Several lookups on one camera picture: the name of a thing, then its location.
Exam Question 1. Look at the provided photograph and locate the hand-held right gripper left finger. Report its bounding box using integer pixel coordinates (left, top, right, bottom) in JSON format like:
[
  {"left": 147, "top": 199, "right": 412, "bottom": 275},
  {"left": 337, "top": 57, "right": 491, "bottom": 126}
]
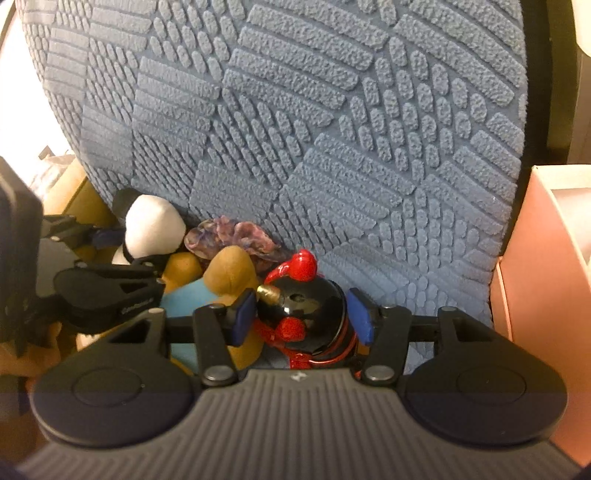
[{"left": 108, "top": 290, "right": 258, "bottom": 385}]

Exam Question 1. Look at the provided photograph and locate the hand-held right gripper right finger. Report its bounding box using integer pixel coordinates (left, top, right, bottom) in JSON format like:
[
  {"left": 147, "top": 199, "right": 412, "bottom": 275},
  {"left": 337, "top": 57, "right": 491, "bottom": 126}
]
[{"left": 348, "top": 287, "right": 498, "bottom": 385}]

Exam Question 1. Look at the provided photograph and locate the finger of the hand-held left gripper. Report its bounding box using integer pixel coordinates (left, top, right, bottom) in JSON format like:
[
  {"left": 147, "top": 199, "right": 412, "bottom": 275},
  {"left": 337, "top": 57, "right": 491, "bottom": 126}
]
[
  {"left": 41, "top": 215, "right": 126, "bottom": 252},
  {"left": 53, "top": 261, "right": 168, "bottom": 334}
]

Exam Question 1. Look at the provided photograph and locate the black and red toy figure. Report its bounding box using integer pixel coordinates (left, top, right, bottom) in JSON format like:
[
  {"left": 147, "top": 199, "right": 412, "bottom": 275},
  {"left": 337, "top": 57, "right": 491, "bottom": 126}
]
[{"left": 255, "top": 249, "right": 366, "bottom": 371}]

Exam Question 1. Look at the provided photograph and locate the yellow-brown cardboard box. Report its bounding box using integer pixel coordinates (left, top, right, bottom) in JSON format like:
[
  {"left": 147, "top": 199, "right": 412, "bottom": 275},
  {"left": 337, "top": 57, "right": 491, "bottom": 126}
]
[{"left": 44, "top": 175, "right": 116, "bottom": 261}]

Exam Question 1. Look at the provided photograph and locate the brown plush toy blue shirt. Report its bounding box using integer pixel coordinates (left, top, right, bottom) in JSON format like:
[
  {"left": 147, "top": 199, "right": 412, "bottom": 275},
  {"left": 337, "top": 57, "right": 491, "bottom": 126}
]
[{"left": 76, "top": 244, "right": 265, "bottom": 372}]

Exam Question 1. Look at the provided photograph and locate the white plastic bag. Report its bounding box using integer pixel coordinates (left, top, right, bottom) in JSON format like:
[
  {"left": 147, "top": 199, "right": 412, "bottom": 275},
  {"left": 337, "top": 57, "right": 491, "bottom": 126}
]
[{"left": 37, "top": 147, "right": 80, "bottom": 188}]

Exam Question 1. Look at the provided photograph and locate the black and white panda plush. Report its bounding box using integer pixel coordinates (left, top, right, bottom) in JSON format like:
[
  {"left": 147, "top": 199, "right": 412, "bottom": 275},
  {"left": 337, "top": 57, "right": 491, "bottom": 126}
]
[{"left": 111, "top": 188, "right": 187, "bottom": 278}]

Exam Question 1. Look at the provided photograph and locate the pink box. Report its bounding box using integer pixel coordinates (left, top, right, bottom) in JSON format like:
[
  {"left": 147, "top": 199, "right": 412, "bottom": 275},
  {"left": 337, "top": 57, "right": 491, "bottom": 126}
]
[{"left": 489, "top": 164, "right": 591, "bottom": 464}]

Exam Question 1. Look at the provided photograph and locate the blue textured round cushion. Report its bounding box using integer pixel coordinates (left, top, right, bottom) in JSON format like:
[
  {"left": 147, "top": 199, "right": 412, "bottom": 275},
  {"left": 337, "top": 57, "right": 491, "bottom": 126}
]
[{"left": 16, "top": 0, "right": 530, "bottom": 370}]

